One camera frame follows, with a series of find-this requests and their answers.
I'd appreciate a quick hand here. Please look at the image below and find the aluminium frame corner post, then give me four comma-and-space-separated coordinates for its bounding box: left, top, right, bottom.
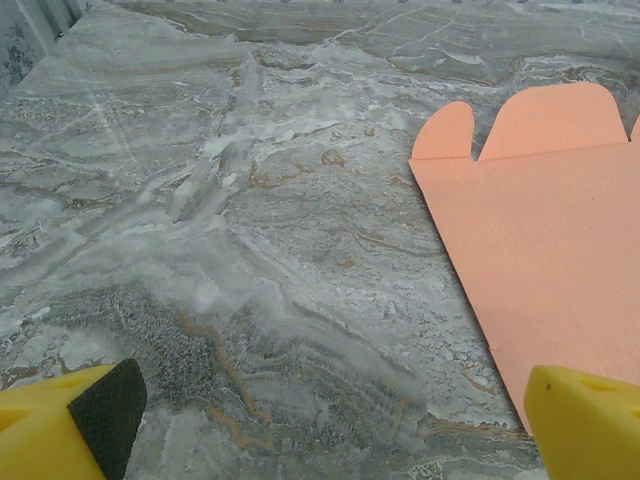
19, 0, 96, 56

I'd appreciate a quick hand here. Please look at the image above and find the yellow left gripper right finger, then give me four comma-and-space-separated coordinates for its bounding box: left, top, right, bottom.
522, 364, 640, 480

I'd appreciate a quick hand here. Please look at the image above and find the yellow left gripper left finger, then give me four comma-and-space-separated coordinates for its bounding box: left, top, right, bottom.
0, 358, 149, 480

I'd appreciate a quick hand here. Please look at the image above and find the orange paper box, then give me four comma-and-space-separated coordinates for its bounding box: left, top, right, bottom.
408, 82, 640, 436

